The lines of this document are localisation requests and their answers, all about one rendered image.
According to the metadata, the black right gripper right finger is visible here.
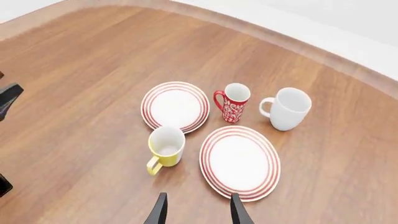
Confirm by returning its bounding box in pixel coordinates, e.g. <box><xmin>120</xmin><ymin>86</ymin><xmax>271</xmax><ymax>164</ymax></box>
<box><xmin>231</xmin><ymin>192</ymin><xmax>257</xmax><ymax>224</ymax></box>

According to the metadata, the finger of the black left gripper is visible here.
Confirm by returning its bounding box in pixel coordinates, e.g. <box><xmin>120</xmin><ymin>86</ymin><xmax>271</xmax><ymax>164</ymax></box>
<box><xmin>0</xmin><ymin>82</ymin><xmax>25</xmax><ymax>123</ymax></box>
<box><xmin>0</xmin><ymin>174</ymin><xmax>14</xmax><ymax>198</ymax></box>

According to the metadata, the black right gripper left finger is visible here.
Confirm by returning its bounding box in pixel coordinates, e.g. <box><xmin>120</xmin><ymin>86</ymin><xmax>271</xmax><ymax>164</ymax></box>
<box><xmin>143</xmin><ymin>192</ymin><xmax>169</xmax><ymax>224</ymax></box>

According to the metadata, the white plate with red rings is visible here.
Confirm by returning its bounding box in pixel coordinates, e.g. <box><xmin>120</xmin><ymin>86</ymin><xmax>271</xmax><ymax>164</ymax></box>
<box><xmin>198</xmin><ymin>125</ymin><xmax>282</xmax><ymax>203</ymax></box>
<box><xmin>140</xmin><ymin>81</ymin><xmax>211</xmax><ymax>134</ymax></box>

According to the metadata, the yellow and white mug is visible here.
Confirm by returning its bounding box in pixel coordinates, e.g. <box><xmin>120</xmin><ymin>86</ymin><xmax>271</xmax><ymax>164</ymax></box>
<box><xmin>146</xmin><ymin>125</ymin><xmax>187</xmax><ymax>177</ymax></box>

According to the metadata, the red white patterned mug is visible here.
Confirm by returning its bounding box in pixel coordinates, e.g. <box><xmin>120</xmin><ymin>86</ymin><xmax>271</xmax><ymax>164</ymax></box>
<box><xmin>213</xmin><ymin>82</ymin><xmax>252</xmax><ymax>123</ymax></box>

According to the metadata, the plain white mug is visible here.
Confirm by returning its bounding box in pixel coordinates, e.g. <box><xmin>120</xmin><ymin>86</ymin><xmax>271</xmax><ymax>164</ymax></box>
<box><xmin>259</xmin><ymin>87</ymin><xmax>313</xmax><ymax>132</ymax></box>

